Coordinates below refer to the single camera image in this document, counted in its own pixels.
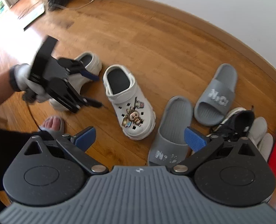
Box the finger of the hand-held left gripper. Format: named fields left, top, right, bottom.
left=47, top=78, right=103, bottom=113
left=59, top=57, right=100, bottom=82

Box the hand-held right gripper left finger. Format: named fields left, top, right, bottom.
left=24, top=126, right=108, bottom=176

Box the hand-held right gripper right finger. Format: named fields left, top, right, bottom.
left=171, top=127, right=255, bottom=175

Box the white clog with charms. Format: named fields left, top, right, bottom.
left=49, top=52, right=102, bottom=111
left=102, top=65, right=156, bottom=141

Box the black sneaker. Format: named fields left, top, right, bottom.
left=210, top=107, right=255, bottom=143

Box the person's left hand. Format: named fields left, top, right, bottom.
left=9, top=63, right=49, bottom=103

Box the dark grey slide worn print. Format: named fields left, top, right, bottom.
left=148, top=96, right=195, bottom=167

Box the worn grey slipper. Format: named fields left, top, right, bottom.
left=38, top=116, right=65, bottom=139

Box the person's left foot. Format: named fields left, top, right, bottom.
left=43, top=117, right=61, bottom=131

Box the dark grey slide clear print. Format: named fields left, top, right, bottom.
left=194, top=63, right=238, bottom=127

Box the flat grey board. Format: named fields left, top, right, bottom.
left=24, top=5, right=46, bottom=30

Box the light grey slide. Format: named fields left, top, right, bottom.
left=249, top=117, right=268, bottom=145
left=258, top=133, right=274, bottom=162

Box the black cable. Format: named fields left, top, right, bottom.
left=27, top=100, right=43, bottom=131

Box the white cable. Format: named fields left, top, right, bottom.
left=66, top=0, right=96, bottom=11

